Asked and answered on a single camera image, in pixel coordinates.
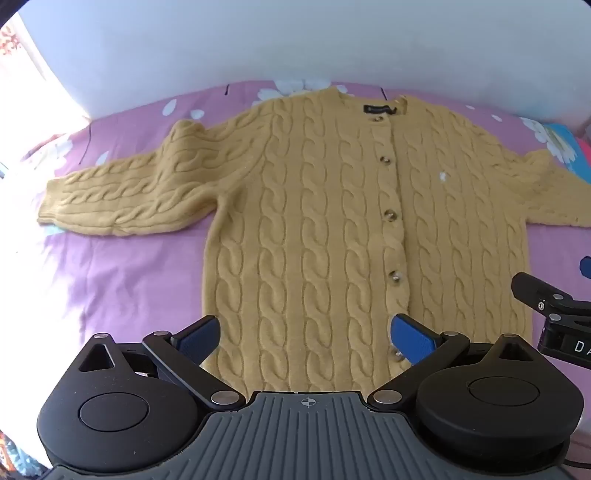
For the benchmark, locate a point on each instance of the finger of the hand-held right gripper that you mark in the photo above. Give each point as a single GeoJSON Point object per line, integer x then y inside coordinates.
{"type": "Point", "coordinates": [542, 297]}
{"type": "Point", "coordinates": [586, 268]}

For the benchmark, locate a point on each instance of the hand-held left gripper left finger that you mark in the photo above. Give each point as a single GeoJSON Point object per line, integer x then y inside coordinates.
{"type": "Point", "coordinates": [198, 339]}

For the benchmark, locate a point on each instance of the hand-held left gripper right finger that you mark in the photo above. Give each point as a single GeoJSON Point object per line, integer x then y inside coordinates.
{"type": "Point", "coordinates": [413, 339]}

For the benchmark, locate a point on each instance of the pink floral bedsheet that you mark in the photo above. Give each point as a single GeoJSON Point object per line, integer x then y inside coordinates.
{"type": "Point", "coordinates": [120, 277]}

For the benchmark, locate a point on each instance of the light blue patterned pillow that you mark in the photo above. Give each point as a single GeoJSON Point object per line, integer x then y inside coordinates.
{"type": "Point", "coordinates": [570, 141]}

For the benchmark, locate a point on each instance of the patterned cloth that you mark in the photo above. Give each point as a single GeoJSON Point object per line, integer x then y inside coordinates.
{"type": "Point", "coordinates": [16, 454]}

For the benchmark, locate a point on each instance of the patterned curtain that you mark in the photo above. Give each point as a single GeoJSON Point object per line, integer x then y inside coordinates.
{"type": "Point", "coordinates": [9, 44]}

